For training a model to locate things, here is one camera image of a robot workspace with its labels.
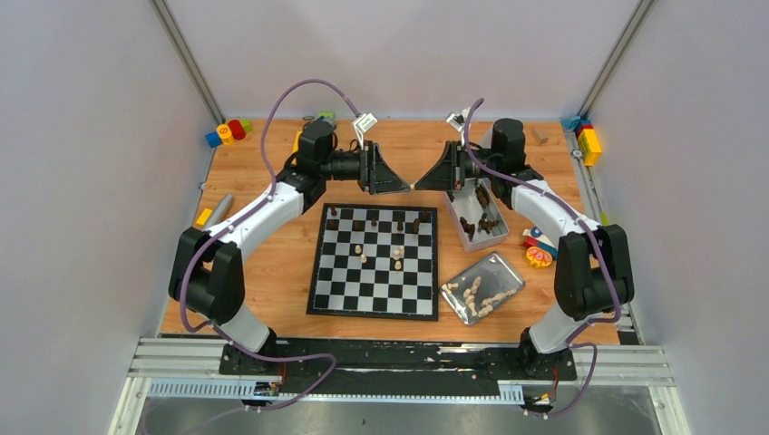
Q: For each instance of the silver metal tray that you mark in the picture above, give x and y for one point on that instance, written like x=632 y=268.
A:
x=482 y=288

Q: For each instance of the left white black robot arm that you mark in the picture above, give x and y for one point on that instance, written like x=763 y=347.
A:
x=207 y=276

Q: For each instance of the blue cube block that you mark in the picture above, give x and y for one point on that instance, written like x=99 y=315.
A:
x=213 y=139

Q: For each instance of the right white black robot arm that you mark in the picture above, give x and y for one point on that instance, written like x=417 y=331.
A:
x=593 y=274

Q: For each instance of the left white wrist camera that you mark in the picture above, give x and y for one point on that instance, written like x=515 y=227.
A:
x=362 y=124

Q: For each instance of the small yellow block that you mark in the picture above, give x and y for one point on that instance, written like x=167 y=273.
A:
x=203 y=217

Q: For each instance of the red white blue toy car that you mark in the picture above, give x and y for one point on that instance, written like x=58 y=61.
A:
x=533 y=237

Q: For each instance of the yellow cylinder block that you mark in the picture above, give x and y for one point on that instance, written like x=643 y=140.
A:
x=225 y=134

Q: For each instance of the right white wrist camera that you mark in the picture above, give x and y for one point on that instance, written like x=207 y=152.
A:
x=459 y=119

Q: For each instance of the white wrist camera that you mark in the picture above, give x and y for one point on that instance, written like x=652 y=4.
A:
x=459 y=119
x=362 y=124

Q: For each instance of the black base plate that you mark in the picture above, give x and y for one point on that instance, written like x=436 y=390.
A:
x=369 y=367

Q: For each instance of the yellow lego brick stack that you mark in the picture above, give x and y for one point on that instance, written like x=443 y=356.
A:
x=590 y=146

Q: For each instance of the small wooden block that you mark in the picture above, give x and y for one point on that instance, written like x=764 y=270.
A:
x=540 y=135

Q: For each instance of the white metal box dark pieces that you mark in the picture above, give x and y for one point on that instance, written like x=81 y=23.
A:
x=476 y=217

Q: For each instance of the grey cylinder marker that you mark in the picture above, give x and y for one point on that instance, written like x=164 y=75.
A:
x=220 y=212

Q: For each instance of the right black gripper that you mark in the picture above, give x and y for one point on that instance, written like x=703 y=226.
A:
x=445 y=175

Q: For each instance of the red cylinder block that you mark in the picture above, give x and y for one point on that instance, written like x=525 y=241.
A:
x=237 y=129

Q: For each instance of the yellow red round toy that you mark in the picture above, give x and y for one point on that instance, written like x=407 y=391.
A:
x=537 y=257

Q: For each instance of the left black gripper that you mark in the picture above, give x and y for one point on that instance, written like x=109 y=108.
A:
x=365 y=168

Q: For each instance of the black white chessboard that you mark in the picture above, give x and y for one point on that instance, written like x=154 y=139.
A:
x=376 y=261

